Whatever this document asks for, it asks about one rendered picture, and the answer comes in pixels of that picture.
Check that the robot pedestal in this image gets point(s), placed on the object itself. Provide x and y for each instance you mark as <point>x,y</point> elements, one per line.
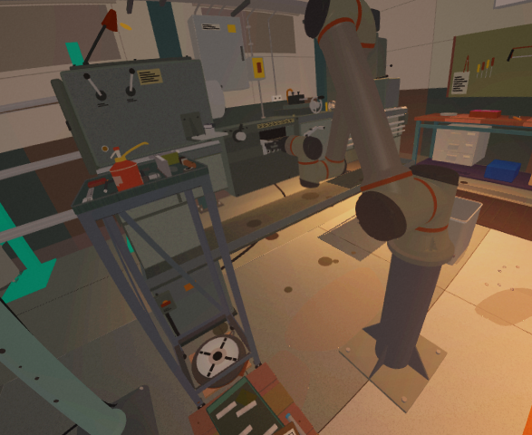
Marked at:
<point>406,308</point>

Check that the teal steel frame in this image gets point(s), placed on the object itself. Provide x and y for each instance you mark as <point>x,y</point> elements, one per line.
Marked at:
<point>7,235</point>

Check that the olive small box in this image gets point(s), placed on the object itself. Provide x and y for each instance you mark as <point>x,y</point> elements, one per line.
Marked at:
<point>171,158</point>

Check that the grey bracket with white shelf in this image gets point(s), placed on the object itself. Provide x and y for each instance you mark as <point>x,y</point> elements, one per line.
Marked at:
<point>193,124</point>

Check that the white drawer unit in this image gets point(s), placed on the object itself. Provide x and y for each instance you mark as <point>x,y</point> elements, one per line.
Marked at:
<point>460,145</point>

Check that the black tool post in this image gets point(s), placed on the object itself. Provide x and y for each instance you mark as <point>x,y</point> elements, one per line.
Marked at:
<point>297,97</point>

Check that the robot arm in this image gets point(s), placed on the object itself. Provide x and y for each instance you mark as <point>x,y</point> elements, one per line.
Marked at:
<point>374,118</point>

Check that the blue box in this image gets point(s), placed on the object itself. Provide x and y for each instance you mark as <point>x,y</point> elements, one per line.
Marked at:
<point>502,170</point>

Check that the red flat box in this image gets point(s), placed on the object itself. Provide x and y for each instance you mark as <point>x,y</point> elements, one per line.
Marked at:
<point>485,113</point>

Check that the grey metal frame side table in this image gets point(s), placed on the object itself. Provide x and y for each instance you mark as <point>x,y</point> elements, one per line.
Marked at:
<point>175,254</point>

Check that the yellow switch box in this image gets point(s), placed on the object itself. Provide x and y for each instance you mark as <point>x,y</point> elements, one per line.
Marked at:
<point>259,68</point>

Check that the grey pillar machine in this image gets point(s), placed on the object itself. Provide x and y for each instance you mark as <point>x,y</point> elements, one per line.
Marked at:
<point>385,68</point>

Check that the red pliers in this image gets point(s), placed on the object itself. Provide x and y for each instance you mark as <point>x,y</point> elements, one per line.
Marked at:
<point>466,63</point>

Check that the brown orange small part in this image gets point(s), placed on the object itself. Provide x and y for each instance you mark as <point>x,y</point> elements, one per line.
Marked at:
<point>187,164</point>

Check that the grey electrical cabinet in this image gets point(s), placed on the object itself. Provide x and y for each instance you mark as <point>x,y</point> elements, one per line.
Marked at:
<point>220,52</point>

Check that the small red block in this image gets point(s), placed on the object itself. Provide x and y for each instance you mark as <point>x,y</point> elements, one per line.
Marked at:
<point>97,183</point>

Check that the white steel ruler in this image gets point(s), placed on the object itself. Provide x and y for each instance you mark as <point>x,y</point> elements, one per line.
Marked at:
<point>88,195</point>

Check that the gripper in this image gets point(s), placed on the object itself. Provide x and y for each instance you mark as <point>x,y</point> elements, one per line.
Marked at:
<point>280,147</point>

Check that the white paper notice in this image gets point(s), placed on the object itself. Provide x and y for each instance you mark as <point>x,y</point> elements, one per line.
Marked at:
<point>459,84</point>

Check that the grey white block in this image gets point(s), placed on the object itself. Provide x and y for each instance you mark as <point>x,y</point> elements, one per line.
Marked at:
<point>162,165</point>

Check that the pale green machine beam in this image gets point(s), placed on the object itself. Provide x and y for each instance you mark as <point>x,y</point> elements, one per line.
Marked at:
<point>30,362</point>

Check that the grey round plate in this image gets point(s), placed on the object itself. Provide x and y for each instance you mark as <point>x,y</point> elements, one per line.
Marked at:
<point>448,114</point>

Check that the grey box red button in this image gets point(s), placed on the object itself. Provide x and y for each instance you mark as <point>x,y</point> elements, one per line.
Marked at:
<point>165,301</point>

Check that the green pegboard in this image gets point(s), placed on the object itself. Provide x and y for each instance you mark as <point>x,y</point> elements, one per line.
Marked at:
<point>510,77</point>

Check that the grey drawer cabinet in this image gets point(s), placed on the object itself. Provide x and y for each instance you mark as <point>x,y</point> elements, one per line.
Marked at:
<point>397,127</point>

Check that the teal steel column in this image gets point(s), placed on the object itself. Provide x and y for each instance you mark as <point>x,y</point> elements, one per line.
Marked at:
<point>321,68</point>
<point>163,27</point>

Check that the red oil can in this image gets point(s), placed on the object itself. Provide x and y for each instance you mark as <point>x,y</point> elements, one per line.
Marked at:
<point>126,174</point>

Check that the orange top workbench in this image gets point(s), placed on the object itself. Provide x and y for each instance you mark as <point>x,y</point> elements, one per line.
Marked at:
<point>519,124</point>

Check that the white plastic bin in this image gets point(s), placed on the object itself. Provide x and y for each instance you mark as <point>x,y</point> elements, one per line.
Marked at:
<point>467,222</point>

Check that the red frame hacksaw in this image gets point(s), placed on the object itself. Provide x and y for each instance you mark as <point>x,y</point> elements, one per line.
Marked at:
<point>526,52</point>

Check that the black lever red cone knob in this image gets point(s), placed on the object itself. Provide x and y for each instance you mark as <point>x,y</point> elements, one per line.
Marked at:
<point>100,38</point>

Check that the wooden pallet with green board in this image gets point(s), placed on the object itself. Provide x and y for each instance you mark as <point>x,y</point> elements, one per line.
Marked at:
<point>247,403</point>

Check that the grey-green lathe body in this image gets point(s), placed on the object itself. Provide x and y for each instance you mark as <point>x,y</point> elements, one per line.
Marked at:
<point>157,118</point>

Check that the white black face plate disc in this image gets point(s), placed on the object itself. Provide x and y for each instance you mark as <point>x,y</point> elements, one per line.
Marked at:
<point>218,358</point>

